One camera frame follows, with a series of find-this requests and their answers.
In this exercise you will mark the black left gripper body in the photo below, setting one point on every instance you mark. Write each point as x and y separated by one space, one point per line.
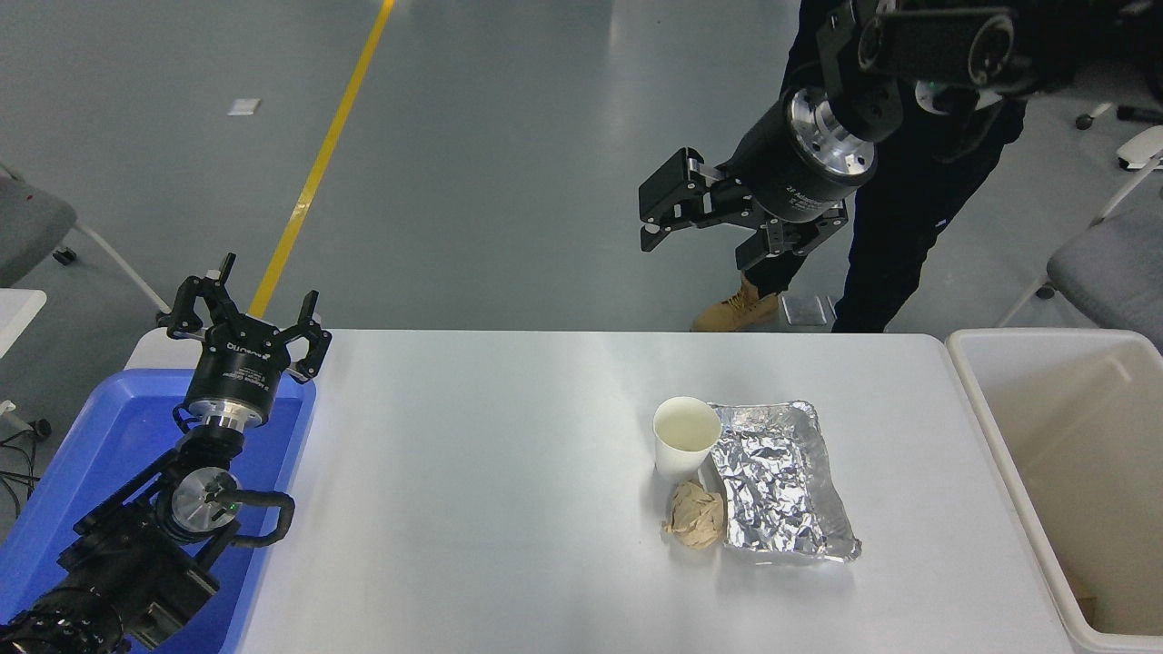
238 368

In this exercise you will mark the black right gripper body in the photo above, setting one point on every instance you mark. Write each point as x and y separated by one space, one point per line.
772 177

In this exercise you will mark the white paper cup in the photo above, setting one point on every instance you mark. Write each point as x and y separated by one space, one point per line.
686 431

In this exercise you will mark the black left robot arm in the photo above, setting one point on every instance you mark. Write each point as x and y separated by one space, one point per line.
127 563

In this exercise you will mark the metal floor plate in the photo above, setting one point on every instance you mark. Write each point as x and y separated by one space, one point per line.
804 309

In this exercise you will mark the person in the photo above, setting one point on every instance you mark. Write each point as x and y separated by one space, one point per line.
899 236

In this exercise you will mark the blue plastic tray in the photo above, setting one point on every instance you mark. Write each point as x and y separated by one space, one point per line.
100 436

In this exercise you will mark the small white side table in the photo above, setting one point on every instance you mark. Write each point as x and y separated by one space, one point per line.
16 318

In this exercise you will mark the white paper scrap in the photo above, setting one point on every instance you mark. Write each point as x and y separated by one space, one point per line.
244 106

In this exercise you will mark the crumpled foil tray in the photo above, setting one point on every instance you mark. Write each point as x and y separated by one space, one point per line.
781 486

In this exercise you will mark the crumpled tan paper ball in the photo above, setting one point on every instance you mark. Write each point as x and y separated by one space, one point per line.
695 518

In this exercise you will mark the large pale bin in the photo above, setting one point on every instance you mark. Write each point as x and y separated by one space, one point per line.
1063 409

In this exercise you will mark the white chair base with casters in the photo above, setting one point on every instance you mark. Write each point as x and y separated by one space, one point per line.
1140 145

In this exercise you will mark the grey chair with white frame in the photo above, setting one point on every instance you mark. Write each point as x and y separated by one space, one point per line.
1113 272
32 227

